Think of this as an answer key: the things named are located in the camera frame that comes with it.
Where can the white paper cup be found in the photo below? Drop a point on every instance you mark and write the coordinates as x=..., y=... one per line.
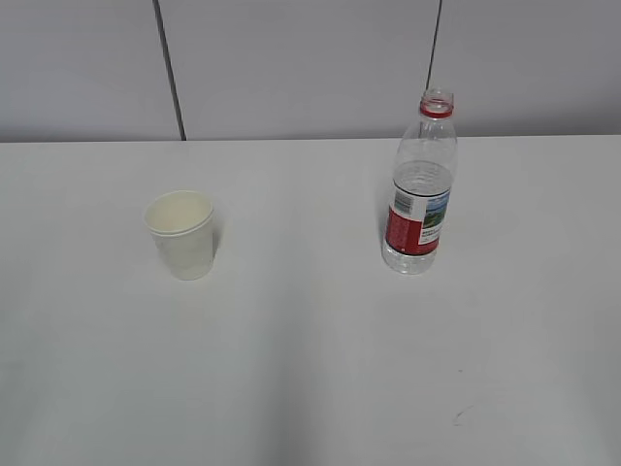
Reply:
x=180, y=224

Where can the clear plastic water bottle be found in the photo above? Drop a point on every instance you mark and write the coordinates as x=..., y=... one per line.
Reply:
x=423, y=175

